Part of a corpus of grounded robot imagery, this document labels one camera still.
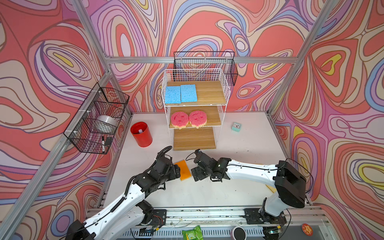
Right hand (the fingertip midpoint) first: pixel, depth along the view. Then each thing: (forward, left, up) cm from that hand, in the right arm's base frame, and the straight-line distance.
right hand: (199, 174), depth 83 cm
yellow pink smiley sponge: (+21, 0, +24) cm, 32 cm away
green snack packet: (-27, +3, -4) cm, 28 cm away
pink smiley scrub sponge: (+21, +10, +23) cm, 33 cm away
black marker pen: (+8, +47, +21) cm, 52 cm away
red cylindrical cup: (+24, +35, +8) cm, 43 cm away
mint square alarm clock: (+36, -29, -2) cm, 46 cm away
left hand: (+1, +13, +5) cm, 14 cm away
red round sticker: (-27, -50, -5) cm, 57 cm away
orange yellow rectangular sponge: (+4, +9, -4) cm, 10 cm away
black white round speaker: (-28, -16, 0) cm, 32 cm away
